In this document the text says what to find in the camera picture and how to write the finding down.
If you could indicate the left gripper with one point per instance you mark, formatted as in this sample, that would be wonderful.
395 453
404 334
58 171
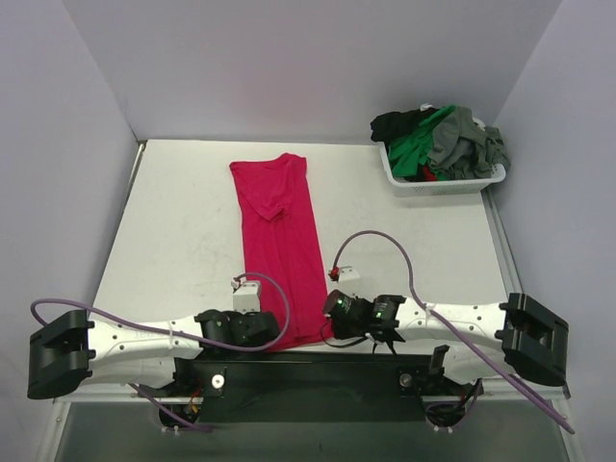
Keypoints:
265 327

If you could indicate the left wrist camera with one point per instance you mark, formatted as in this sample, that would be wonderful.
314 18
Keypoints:
246 296

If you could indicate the black t-shirt in basket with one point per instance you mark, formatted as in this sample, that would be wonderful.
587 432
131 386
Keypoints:
393 125

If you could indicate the red garment in basket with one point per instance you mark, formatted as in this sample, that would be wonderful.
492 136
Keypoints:
426 174

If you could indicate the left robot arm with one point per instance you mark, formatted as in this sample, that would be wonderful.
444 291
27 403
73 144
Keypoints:
73 351

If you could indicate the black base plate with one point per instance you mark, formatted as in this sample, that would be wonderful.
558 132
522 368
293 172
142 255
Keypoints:
314 388

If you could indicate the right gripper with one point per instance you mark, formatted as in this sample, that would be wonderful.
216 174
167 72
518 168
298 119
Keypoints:
334 308

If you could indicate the grey t-shirt in basket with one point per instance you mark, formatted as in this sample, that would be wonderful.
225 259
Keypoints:
463 150

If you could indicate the white plastic laundry basket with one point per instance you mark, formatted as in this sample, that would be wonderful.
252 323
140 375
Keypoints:
405 188

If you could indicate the red t-shirt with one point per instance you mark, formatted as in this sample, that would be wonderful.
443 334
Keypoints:
280 240

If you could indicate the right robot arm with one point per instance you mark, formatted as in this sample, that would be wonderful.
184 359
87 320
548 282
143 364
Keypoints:
520 335

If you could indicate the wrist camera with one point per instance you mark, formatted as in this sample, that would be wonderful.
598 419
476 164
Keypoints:
246 296
344 274

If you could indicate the green t-shirt in basket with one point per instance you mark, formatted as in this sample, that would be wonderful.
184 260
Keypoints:
407 153

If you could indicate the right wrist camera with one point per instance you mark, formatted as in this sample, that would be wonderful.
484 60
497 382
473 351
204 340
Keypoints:
344 274

